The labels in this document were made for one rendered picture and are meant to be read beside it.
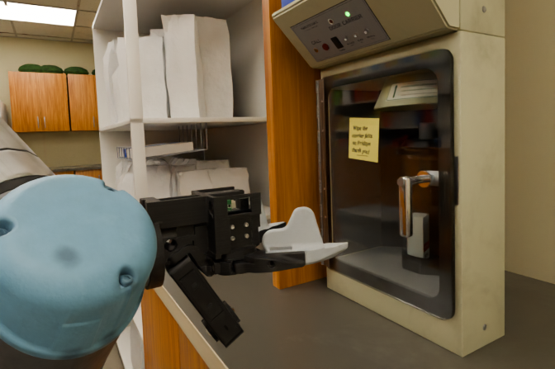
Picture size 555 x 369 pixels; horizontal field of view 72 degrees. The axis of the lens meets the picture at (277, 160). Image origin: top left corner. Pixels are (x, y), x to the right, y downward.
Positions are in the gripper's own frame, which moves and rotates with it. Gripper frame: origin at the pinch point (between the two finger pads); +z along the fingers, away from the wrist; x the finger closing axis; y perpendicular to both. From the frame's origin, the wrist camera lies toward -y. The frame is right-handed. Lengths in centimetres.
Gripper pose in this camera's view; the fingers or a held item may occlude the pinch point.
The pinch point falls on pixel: (310, 238)
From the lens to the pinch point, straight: 48.5
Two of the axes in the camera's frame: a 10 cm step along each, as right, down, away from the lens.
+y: -0.4, -10.0, -0.6
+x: -5.0, -0.3, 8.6
